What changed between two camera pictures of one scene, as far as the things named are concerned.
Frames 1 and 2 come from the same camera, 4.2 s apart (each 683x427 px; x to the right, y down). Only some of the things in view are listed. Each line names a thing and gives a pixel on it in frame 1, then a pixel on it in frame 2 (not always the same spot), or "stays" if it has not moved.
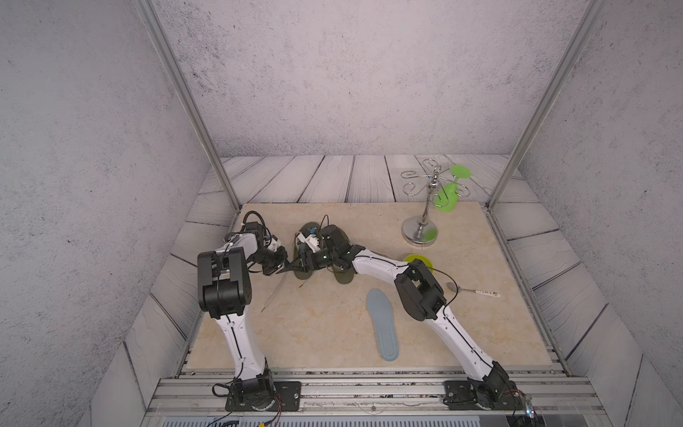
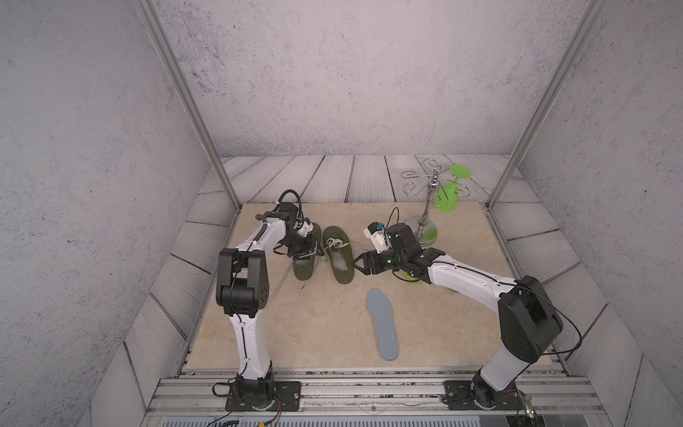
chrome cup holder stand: x=441 y=183 stays
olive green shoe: x=300 y=271 stays
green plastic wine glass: x=446 y=199 stays
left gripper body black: x=271 y=261 -> x=301 y=246
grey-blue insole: x=380 y=306 stays
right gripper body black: x=322 y=258 -> x=393 y=260
